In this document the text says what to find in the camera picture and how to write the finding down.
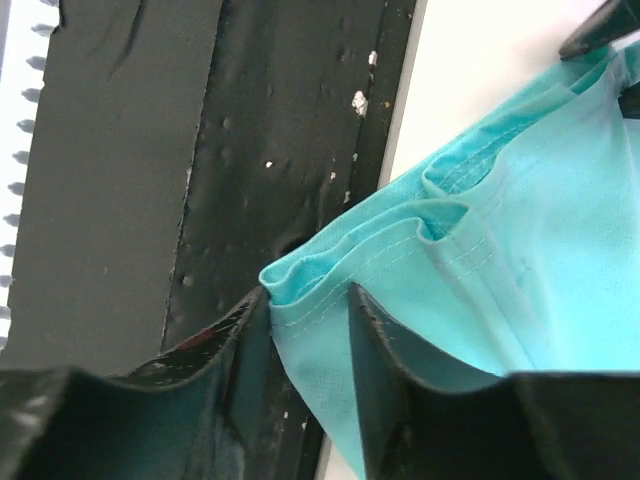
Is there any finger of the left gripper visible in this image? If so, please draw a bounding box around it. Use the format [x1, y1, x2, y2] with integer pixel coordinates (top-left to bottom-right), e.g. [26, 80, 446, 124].
[559, 0, 639, 61]
[618, 83, 640, 120]

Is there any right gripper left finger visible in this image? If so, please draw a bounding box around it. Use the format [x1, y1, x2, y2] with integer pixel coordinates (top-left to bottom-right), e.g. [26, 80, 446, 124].
[1, 288, 270, 479]

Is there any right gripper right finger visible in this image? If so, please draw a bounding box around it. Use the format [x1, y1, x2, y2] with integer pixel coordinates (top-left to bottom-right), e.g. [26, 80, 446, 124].
[348, 284, 639, 479]

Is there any teal t-shirt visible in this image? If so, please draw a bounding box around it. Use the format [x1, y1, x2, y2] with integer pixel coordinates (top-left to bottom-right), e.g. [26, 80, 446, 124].
[259, 45, 639, 475]

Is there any grey slotted cable duct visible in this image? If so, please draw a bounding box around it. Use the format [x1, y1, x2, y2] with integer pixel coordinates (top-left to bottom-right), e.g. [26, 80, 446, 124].
[1, 0, 60, 345]

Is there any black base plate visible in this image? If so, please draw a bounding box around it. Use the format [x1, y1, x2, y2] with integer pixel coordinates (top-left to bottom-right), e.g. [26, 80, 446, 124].
[1, 1, 421, 479]

